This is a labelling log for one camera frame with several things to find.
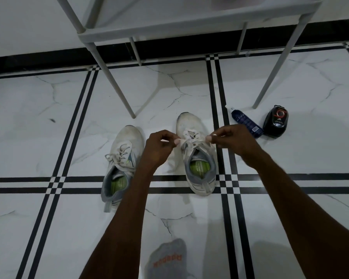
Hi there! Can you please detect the person's left hand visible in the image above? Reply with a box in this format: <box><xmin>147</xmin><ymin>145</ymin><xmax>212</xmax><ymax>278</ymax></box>
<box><xmin>139</xmin><ymin>129</ymin><xmax>181</xmax><ymax>175</ymax></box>

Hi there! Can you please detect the white shoelace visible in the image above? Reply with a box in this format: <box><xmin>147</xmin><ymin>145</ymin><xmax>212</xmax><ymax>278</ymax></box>
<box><xmin>104</xmin><ymin>143</ymin><xmax>137</xmax><ymax>173</ymax></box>
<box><xmin>166</xmin><ymin>129</ymin><xmax>217</xmax><ymax>172</ymax></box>

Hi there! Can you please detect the person's left forearm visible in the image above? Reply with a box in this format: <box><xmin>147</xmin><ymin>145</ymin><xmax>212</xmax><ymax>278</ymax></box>
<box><xmin>79</xmin><ymin>165</ymin><xmax>155</xmax><ymax>279</ymax></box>

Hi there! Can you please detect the person's right forearm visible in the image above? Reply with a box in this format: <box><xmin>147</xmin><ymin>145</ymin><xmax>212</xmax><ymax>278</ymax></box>
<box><xmin>249</xmin><ymin>153</ymin><xmax>349</xmax><ymax>279</ymax></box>

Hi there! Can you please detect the grey metal shelf rack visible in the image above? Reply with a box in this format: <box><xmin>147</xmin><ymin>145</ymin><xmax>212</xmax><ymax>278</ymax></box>
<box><xmin>54</xmin><ymin>0</ymin><xmax>323</xmax><ymax>119</ymax></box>

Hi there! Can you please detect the person's right hand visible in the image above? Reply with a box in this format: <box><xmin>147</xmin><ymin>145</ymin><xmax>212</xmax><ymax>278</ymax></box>
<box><xmin>206</xmin><ymin>124</ymin><xmax>264</xmax><ymax>169</ymax></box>

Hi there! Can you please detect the white sock with orange print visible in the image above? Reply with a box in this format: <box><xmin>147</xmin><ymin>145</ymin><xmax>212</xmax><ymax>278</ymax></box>
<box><xmin>144</xmin><ymin>238</ymin><xmax>192</xmax><ymax>279</ymax></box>

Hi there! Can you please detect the black shoe polish container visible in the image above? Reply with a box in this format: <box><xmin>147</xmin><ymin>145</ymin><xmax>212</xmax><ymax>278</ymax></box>
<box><xmin>263</xmin><ymin>105</ymin><xmax>289</xmax><ymax>139</ymax></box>

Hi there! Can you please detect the white sneaker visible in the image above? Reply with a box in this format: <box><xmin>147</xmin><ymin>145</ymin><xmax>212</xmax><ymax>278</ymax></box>
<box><xmin>176</xmin><ymin>112</ymin><xmax>218</xmax><ymax>197</ymax></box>
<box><xmin>101</xmin><ymin>125</ymin><xmax>145</xmax><ymax>213</ymax></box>

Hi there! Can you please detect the dark blue spray bottle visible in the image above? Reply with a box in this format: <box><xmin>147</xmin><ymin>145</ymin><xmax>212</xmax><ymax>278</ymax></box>
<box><xmin>225</xmin><ymin>105</ymin><xmax>264</xmax><ymax>139</ymax></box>

